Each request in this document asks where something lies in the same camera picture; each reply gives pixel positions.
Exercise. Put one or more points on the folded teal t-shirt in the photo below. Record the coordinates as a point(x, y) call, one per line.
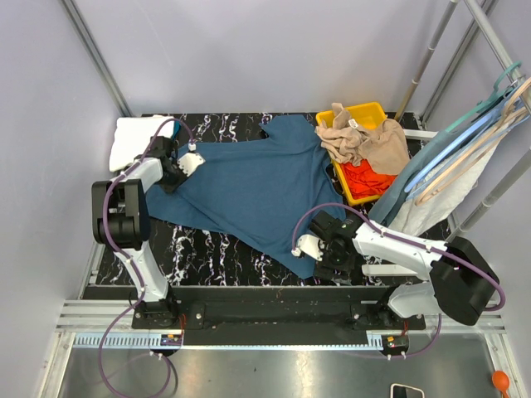
point(176, 129)

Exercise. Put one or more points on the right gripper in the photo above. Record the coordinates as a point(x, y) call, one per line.
point(324, 269)

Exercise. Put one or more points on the hanging white towel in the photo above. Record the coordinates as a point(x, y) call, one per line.
point(415, 219)

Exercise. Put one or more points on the orange spoon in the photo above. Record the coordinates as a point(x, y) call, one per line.
point(501, 383)

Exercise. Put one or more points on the smartphone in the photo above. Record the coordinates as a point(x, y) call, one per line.
point(403, 391)

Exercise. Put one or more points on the light blue clothes hanger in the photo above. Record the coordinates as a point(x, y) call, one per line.
point(459, 140)

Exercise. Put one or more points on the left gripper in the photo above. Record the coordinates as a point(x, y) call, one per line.
point(182, 178)

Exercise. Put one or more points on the folded white t-shirt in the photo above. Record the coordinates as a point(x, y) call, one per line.
point(132, 136)

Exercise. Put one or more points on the aluminium frame rail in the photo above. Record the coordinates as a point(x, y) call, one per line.
point(107, 323)

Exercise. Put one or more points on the wooden clothes hanger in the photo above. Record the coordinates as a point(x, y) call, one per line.
point(458, 164)

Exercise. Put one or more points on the blue t-shirt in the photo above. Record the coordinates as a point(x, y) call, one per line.
point(256, 190)

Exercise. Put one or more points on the teal clothes hanger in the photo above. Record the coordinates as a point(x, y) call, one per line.
point(483, 105)

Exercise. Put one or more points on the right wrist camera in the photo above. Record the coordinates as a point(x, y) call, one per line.
point(309, 245)

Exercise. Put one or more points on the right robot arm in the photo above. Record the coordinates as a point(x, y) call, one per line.
point(454, 278)

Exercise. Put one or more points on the beige t-shirt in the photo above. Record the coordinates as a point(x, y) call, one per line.
point(347, 141)

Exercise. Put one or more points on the orange t-shirt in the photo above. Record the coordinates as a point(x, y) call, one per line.
point(363, 182)

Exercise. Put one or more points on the yellow plastic bin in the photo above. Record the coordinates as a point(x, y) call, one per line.
point(369, 115)

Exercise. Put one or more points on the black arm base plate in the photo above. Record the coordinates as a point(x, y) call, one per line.
point(284, 317)

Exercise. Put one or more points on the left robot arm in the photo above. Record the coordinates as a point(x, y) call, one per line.
point(120, 221)

